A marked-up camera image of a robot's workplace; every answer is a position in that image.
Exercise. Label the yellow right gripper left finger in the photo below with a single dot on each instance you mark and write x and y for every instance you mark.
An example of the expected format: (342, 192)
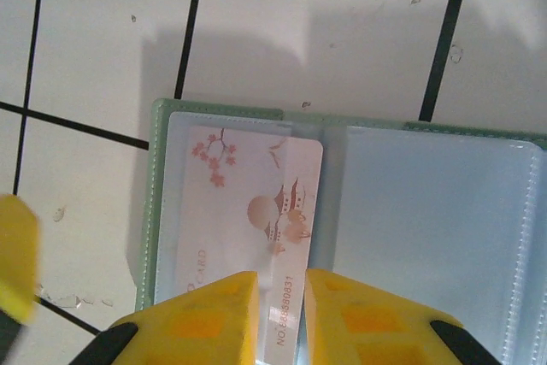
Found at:
(192, 326)

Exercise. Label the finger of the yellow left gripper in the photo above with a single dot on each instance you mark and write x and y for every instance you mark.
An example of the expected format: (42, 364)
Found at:
(17, 254)

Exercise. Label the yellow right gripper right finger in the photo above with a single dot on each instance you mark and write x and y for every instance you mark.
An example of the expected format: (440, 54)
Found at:
(376, 331)

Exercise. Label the white card with pink blossoms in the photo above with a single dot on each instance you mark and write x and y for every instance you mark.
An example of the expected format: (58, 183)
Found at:
(239, 194)

